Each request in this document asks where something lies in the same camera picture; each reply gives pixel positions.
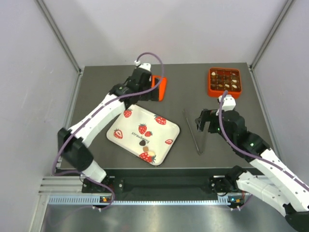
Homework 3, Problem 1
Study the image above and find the orange box lid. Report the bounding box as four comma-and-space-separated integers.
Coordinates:
150, 75, 167, 102

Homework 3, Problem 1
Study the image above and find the white strawberry tray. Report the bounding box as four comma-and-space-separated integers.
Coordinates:
106, 105, 180, 166

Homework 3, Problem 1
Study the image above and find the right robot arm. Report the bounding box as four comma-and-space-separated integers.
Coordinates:
195, 109, 309, 232

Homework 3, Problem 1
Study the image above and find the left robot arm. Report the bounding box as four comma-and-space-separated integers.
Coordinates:
57, 63, 156, 192

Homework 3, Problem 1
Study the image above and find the dark heart chocolate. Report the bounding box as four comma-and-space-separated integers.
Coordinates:
139, 140, 146, 146

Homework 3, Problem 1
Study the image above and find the caramel square chocolate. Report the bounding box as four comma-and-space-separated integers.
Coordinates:
143, 146, 149, 152

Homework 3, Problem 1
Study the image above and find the orange compartment box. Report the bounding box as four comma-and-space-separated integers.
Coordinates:
207, 67, 242, 99

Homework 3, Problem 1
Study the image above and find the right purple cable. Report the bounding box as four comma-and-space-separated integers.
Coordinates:
217, 90, 309, 211

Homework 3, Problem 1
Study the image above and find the purple cable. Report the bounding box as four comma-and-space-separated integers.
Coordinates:
217, 90, 309, 211
52, 52, 166, 211

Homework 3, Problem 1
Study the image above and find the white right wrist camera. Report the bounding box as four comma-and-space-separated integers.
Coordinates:
222, 94, 236, 112

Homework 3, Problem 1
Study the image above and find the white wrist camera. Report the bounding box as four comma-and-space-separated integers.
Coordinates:
134, 60, 151, 72
222, 94, 236, 112

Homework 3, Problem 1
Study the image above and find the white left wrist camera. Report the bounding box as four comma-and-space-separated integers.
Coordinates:
134, 60, 151, 72

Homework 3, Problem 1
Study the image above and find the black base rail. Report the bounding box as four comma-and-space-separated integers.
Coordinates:
82, 166, 243, 203

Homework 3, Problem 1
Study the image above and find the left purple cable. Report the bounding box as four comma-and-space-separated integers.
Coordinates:
52, 52, 166, 211

